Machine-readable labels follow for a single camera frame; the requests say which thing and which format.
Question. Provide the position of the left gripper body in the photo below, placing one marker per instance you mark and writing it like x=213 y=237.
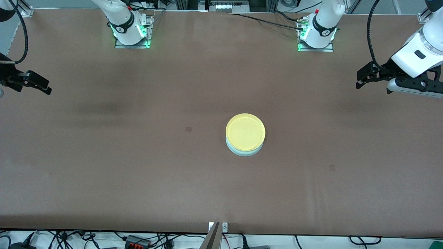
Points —
x=387 y=70

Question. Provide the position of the small white bracket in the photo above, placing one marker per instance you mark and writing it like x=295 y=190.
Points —
x=225 y=227
x=210 y=226

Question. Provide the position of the pale green round plate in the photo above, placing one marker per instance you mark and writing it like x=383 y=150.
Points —
x=245 y=154

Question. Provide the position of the black plug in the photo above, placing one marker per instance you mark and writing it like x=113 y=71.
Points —
x=244 y=242

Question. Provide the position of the yellow round plate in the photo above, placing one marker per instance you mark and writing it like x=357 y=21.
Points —
x=245 y=133

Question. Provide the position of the black power adaptor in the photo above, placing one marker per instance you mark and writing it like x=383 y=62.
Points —
x=22 y=246

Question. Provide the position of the aluminium frame corner bracket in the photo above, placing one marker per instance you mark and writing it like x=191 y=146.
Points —
x=423 y=18
x=27 y=12

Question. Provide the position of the brown table cover sheet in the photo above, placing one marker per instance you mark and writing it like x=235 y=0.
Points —
x=221 y=190

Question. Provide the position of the black orange power strip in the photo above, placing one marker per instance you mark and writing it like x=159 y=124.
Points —
x=137 y=241

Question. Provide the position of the aluminium frame post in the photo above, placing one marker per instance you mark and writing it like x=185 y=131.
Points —
x=270 y=5
x=187 y=4

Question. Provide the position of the grey camera mount pole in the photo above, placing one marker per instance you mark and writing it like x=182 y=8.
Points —
x=213 y=238

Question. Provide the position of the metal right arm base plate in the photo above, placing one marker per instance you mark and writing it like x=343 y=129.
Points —
x=119 y=45

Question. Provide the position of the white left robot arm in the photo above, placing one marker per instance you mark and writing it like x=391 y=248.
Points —
x=322 y=34

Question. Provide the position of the grey control box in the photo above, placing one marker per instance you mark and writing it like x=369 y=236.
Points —
x=225 y=7

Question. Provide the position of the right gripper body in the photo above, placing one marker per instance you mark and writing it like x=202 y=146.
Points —
x=7 y=76

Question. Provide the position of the green box corner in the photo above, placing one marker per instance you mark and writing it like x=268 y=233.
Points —
x=436 y=246

